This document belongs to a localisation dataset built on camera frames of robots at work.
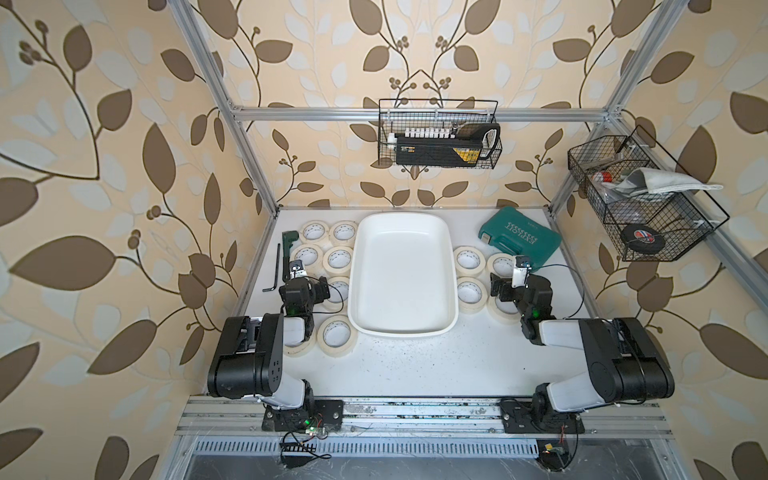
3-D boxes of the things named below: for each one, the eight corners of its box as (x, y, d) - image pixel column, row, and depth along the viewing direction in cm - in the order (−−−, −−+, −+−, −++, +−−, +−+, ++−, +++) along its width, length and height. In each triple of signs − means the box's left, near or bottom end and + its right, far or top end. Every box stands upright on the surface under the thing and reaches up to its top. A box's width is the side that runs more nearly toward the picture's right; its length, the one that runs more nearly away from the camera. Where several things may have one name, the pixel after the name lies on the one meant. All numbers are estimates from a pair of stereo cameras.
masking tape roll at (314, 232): (299, 243, 111) (298, 239, 109) (304, 224, 117) (303, 220, 116) (327, 243, 111) (326, 239, 109) (330, 224, 117) (329, 220, 116)
